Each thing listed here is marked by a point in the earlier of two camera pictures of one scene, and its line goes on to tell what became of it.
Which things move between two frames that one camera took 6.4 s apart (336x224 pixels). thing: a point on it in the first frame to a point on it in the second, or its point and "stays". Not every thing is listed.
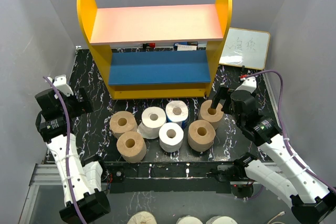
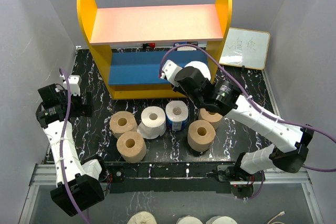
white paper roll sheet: x=153 y=119 stays
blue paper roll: x=177 y=110 stays
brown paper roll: x=201 y=135 stays
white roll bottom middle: x=188 y=219 stays
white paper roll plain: x=170 y=137 to x=201 y=67
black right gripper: x=221 y=94 to x=175 y=87
